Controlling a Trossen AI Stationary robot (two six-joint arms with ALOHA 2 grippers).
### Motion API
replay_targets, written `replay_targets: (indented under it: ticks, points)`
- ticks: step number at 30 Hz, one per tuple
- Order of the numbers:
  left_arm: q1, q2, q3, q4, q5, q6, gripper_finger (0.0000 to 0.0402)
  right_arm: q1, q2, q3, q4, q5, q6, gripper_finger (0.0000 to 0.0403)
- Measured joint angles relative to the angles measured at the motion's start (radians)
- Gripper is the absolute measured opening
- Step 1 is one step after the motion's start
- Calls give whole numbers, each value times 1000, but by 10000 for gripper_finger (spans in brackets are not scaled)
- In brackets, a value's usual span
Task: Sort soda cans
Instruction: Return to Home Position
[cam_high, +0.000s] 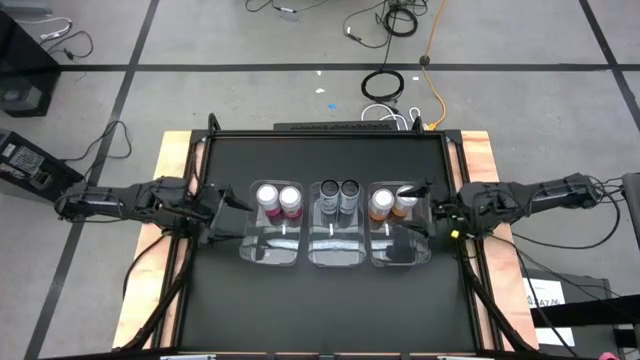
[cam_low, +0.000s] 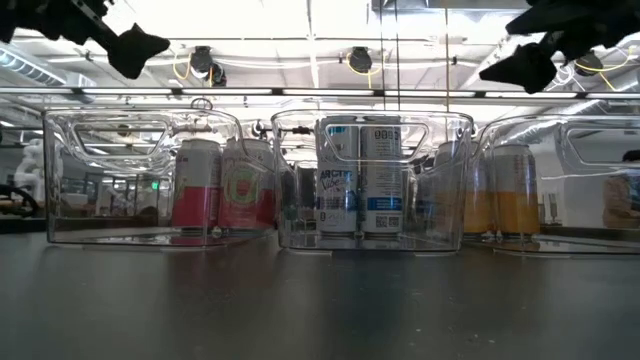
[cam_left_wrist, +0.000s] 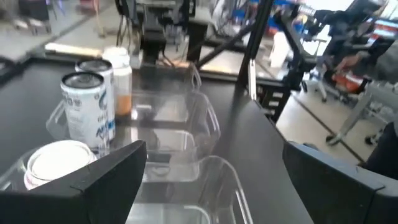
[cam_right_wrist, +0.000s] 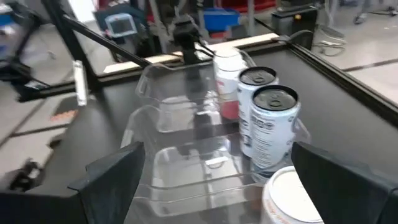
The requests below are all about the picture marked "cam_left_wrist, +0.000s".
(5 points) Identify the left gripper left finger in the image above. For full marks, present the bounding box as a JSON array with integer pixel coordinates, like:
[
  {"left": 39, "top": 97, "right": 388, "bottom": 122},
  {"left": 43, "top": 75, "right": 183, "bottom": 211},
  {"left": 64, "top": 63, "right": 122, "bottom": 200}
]
[{"left": 0, "top": 139, "right": 147, "bottom": 224}]

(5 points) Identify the plywood table board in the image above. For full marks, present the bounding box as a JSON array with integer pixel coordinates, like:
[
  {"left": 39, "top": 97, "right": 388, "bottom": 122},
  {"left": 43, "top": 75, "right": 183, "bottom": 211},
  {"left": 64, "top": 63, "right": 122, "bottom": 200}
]
[{"left": 43, "top": 40, "right": 280, "bottom": 82}]

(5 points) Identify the silver metal bracket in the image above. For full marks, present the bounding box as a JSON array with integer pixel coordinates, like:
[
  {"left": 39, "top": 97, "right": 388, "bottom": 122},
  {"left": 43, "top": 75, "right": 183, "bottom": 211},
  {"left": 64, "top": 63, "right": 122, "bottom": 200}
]
[{"left": 248, "top": 58, "right": 257, "bottom": 101}]

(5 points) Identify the red raspberry soda can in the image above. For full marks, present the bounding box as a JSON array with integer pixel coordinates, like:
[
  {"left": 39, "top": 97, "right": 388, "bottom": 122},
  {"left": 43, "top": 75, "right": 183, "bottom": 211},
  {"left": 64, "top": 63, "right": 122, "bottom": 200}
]
[{"left": 24, "top": 139, "right": 98, "bottom": 191}]

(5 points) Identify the black table frame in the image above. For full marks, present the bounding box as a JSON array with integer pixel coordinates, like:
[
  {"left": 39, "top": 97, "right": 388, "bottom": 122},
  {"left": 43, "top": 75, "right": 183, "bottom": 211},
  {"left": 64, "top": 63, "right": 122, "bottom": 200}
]
[{"left": 192, "top": 0, "right": 312, "bottom": 125}]

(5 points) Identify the orange white soda can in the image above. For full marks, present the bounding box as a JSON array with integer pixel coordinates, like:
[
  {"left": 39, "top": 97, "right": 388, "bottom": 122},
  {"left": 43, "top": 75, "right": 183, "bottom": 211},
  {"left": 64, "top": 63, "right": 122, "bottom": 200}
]
[{"left": 101, "top": 45, "right": 134, "bottom": 118}]

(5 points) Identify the white canister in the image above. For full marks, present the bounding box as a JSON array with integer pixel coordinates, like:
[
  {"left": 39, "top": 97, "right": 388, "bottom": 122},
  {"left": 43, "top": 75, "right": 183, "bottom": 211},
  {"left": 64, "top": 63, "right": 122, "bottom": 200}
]
[{"left": 269, "top": 30, "right": 289, "bottom": 68}]

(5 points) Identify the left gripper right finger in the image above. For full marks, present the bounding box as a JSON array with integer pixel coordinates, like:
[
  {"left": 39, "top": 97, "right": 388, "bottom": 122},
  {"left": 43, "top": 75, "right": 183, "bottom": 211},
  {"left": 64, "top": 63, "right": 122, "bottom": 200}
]
[{"left": 282, "top": 141, "right": 398, "bottom": 224}]

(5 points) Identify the grey metal leg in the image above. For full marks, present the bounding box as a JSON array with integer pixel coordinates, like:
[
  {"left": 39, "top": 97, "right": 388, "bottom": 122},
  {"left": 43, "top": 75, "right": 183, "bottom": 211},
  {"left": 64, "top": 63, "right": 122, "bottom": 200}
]
[{"left": 326, "top": 90, "right": 374, "bottom": 147}]

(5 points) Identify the clear plastic bin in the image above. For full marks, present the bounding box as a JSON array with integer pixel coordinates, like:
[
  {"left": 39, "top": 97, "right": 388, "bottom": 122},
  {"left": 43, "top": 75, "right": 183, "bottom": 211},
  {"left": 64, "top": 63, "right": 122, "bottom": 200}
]
[
  {"left": 45, "top": 90, "right": 222, "bottom": 184},
  {"left": 0, "top": 136, "right": 254, "bottom": 224},
  {"left": 129, "top": 60, "right": 203, "bottom": 125}
]

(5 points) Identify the white blue energy can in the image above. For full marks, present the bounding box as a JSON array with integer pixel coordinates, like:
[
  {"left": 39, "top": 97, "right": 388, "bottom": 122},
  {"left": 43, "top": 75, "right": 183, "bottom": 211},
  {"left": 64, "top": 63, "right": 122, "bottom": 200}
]
[
  {"left": 60, "top": 71, "right": 116, "bottom": 149},
  {"left": 74, "top": 58, "right": 116, "bottom": 142}
]

